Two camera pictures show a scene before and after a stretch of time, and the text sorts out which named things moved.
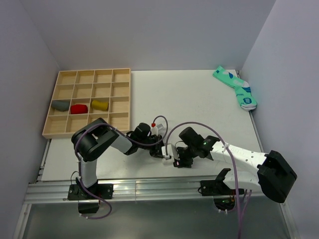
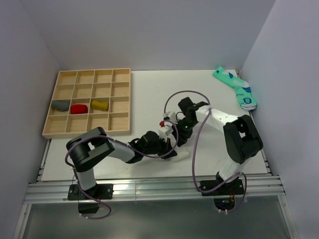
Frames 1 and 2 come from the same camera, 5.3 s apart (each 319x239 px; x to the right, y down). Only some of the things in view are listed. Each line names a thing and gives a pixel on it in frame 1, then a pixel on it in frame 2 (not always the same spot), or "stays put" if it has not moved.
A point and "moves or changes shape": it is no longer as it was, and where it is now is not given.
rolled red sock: (79, 108) stays put
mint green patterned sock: (242, 89) stays put
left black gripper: (156, 152) → (166, 145)
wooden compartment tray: (82, 86) stays put
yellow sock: (100, 105) stays put
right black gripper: (180, 162) → (180, 136)
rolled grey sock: (61, 105) stays put
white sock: (168, 162) moves or changes shape
